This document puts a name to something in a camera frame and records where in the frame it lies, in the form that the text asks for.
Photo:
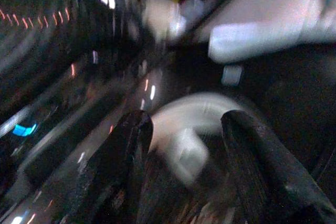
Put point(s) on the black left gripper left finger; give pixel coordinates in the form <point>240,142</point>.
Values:
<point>115,161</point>

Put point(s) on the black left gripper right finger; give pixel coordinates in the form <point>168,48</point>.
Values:
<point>265,166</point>

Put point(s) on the white cloth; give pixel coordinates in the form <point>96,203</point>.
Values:
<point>183,134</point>

